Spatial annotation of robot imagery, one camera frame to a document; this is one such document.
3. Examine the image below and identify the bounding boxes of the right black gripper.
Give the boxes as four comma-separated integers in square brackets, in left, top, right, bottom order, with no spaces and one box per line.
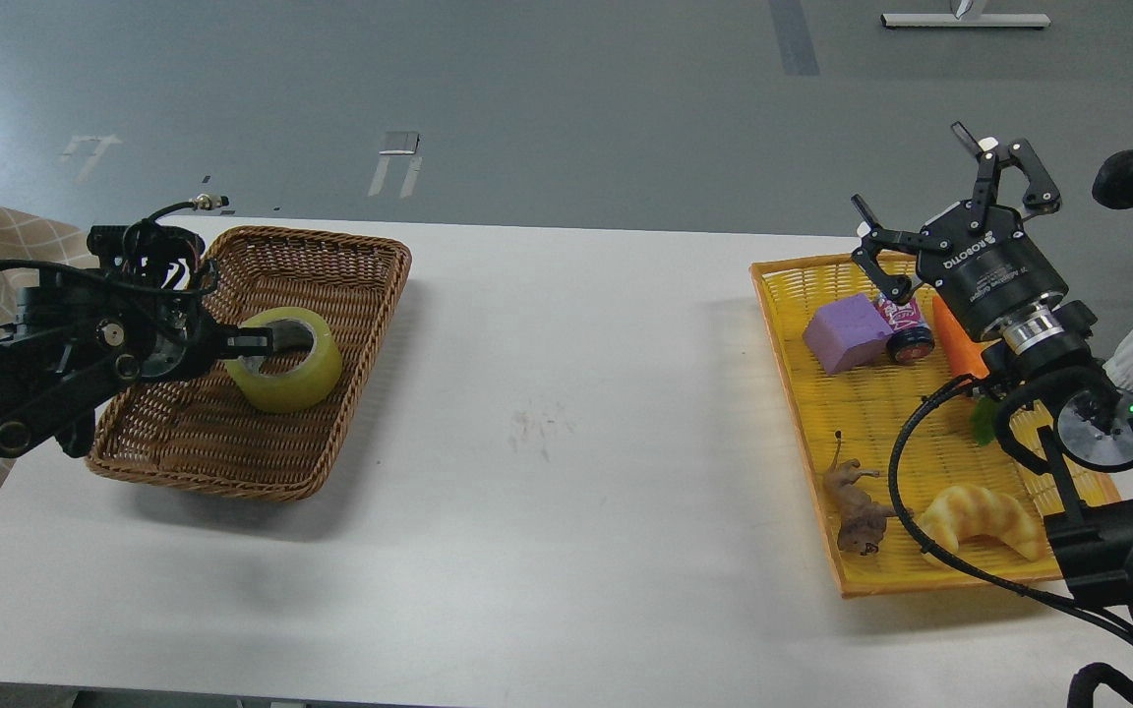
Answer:
[851,121,1070,342]

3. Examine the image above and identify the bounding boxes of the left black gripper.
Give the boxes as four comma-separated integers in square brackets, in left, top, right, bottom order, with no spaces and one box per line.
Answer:
[129,295,316,383]

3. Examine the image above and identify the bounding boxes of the yellow tape roll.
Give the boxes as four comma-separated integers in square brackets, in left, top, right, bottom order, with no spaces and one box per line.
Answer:
[223,308,342,413]

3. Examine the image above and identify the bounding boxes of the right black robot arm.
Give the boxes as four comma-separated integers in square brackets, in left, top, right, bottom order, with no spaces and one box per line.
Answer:
[851,122,1133,707]

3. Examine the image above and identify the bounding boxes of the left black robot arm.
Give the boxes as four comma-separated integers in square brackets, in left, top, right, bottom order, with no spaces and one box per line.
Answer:
[0,194,310,458]

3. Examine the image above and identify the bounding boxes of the orange toy carrot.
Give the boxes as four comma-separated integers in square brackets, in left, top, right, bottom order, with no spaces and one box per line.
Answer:
[930,295,998,447]

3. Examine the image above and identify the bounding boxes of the small pink can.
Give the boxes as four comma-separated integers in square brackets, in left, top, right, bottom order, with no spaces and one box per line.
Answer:
[872,295,935,366]

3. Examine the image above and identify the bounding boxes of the brown wicker basket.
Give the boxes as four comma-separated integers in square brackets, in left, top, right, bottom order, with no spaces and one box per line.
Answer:
[85,225,412,502]

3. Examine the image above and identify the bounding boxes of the purple foam block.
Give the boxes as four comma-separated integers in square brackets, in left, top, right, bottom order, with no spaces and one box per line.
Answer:
[802,295,895,376]

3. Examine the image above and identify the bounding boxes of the white stand base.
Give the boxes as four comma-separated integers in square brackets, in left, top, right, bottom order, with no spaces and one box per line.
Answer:
[878,1,1053,29]

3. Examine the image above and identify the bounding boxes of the yellow plastic basket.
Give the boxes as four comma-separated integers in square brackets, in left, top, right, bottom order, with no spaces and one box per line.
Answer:
[750,253,1123,599]

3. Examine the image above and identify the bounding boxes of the toy croissant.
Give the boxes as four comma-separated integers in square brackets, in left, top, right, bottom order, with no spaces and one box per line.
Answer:
[917,484,1047,561]

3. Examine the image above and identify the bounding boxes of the brown toy animal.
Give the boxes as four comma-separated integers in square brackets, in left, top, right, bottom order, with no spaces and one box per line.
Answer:
[821,430,898,557]

